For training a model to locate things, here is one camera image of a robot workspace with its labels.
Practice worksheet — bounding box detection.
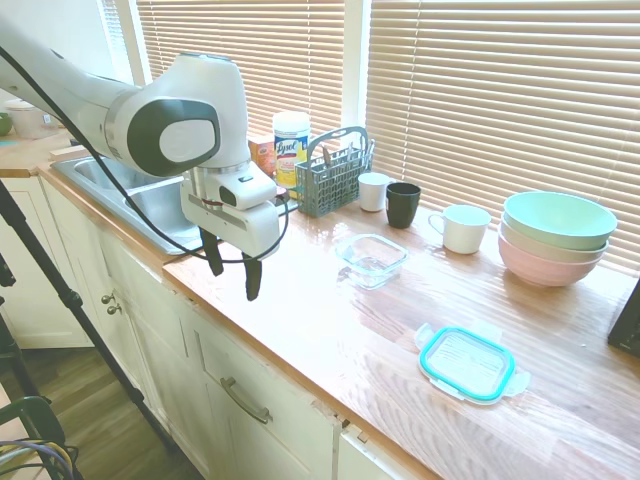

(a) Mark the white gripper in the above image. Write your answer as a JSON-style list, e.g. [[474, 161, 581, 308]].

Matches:
[[180, 192, 281, 303]]

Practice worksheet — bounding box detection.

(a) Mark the clear lid with teal seal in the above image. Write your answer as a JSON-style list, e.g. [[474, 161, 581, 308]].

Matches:
[[414, 322, 531, 406]]

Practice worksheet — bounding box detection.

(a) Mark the clear glass food container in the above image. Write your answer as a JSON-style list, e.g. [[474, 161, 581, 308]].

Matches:
[[333, 233, 410, 291]]

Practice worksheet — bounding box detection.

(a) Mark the white lidded container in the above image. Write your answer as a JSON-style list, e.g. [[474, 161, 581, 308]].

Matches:
[[4, 98, 51, 140]]

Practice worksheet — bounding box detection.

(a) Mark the stainless steel sink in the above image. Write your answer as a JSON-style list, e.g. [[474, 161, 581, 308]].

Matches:
[[49, 155, 211, 256]]

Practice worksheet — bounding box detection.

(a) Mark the white kitchen cabinet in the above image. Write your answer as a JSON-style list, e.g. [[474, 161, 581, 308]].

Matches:
[[0, 172, 441, 480]]

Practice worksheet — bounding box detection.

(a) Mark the orange cardboard box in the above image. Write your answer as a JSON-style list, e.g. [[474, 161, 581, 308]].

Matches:
[[248, 138, 277, 181]]

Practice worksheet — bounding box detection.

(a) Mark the grey plastic cutlery basket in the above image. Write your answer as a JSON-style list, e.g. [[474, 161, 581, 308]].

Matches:
[[294, 125, 376, 219]]

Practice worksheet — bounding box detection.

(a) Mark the Lysol wipes canister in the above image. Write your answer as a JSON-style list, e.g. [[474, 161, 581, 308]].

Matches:
[[272, 110, 312, 189]]

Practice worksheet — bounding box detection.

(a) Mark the black tripod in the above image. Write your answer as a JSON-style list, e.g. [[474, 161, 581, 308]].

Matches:
[[0, 179, 176, 451]]

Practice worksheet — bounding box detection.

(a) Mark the black cup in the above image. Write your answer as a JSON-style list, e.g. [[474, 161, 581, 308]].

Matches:
[[385, 182, 422, 230]]

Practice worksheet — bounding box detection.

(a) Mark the light wood block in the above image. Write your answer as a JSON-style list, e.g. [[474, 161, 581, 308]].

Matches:
[[49, 144, 85, 162]]

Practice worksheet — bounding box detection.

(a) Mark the tan window blind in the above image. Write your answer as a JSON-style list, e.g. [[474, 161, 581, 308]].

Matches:
[[135, 0, 346, 146], [367, 0, 640, 274]]

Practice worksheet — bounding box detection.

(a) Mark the white window blind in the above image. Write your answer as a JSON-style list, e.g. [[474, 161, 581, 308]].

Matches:
[[99, 0, 134, 76]]

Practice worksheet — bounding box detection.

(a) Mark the cream bowl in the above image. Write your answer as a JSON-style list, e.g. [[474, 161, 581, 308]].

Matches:
[[498, 219, 610, 262]]

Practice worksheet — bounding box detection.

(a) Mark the pink bowl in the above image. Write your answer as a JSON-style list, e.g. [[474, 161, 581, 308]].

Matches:
[[497, 234, 609, 289]]

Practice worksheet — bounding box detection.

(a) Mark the mint green bowl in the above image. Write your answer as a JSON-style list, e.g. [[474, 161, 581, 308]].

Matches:
[[502, 191, 619, 251]]

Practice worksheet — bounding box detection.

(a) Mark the black toaster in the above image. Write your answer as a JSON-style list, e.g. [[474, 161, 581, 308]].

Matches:
[[607, 279, 640, 359]]

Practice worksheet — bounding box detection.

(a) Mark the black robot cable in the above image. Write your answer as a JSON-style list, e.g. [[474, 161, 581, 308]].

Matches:
[[0, 45, 291, 264]]

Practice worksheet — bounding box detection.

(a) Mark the metal cabinet bar handle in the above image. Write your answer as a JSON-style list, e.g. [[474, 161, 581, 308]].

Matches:
[[220, 377, 274, 425]]

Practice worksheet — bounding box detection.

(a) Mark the white handleless cup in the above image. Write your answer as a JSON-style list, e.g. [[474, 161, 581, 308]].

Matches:
[[357, 172, 392, 213]]

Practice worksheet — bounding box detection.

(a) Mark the white mug with handle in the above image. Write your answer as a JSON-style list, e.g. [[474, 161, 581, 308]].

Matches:
[[427, 203, 492, 255]]

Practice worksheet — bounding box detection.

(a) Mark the yellow cable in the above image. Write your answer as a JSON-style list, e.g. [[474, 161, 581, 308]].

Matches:
[[0, 439, 81, 480]]

